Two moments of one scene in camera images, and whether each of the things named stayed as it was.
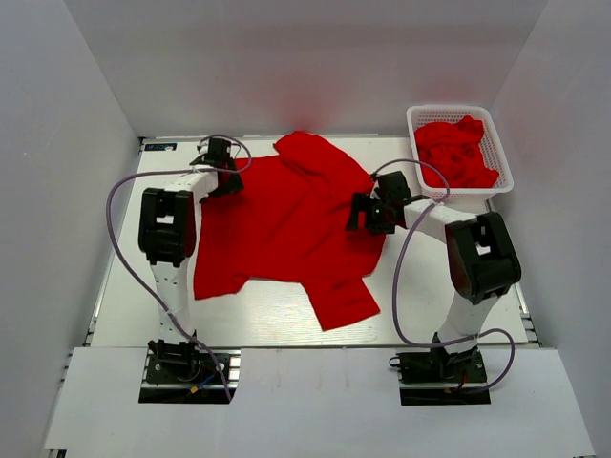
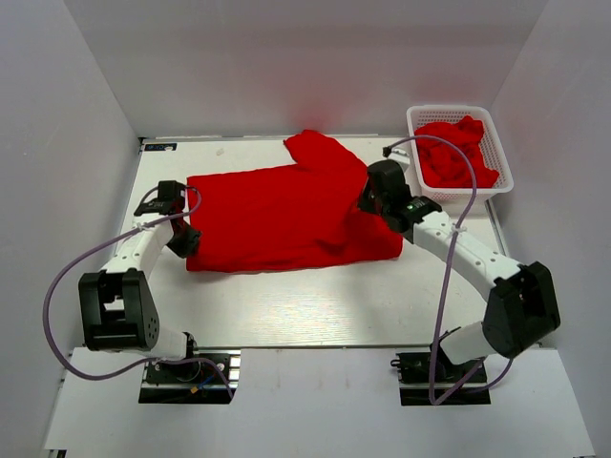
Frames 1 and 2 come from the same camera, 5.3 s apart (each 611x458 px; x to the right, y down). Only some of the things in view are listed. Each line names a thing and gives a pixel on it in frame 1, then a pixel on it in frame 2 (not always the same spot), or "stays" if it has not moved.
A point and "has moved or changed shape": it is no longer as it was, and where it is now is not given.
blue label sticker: [160, 147] stays
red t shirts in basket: [453, 149] stays
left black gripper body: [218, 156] -> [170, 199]
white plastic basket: [475, 198] stays
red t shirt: [289, 224] has moved or changed shape
